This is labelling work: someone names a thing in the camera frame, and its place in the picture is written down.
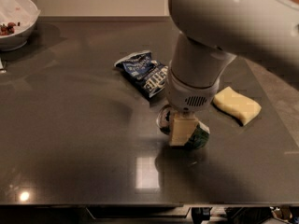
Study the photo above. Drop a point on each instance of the blue Kettle chip bag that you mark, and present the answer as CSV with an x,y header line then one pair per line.
x,y
146,74

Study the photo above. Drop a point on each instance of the white bowl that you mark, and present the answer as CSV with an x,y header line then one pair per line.
x,y
24,14

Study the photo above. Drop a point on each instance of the yellow sponge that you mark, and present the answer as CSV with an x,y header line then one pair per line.
x,y
237,105

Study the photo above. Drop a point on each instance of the green soda can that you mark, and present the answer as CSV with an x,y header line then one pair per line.
x,y
199,137

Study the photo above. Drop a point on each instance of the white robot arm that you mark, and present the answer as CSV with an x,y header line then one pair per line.
x,y
211,34

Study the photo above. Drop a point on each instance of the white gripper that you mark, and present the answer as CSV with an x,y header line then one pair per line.
x,y
189,97

